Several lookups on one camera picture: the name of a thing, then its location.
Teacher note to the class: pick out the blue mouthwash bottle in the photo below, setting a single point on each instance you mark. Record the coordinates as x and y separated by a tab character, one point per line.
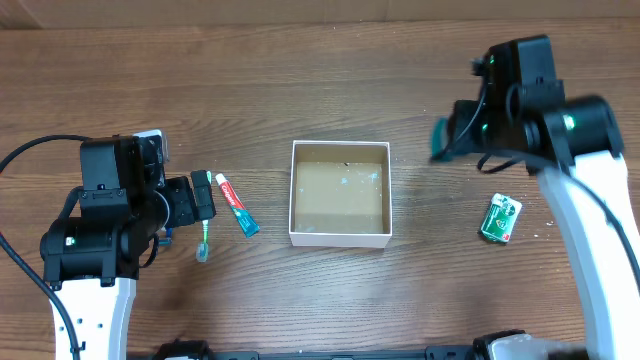
439	141

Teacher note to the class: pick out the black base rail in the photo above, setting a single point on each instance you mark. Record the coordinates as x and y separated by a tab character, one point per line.
200	350

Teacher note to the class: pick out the green toothbrush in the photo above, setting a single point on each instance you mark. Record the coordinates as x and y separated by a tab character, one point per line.
203	250

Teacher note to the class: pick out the green Dettol soap packet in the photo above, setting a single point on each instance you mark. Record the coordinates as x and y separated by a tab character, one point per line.
500	219

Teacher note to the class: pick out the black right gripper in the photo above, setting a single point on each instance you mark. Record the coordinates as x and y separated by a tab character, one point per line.
461	128

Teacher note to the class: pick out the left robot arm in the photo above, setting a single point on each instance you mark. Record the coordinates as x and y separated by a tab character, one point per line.
92	251

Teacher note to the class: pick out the red Colgate toothpaste tube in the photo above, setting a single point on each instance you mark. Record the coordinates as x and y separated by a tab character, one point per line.
243	217

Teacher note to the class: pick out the white cardboard box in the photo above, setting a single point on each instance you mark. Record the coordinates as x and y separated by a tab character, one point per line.
340	194

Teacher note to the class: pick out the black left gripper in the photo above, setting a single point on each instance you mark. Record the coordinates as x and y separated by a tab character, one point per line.
201	195

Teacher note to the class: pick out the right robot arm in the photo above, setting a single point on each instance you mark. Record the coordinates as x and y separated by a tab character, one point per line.
574	148

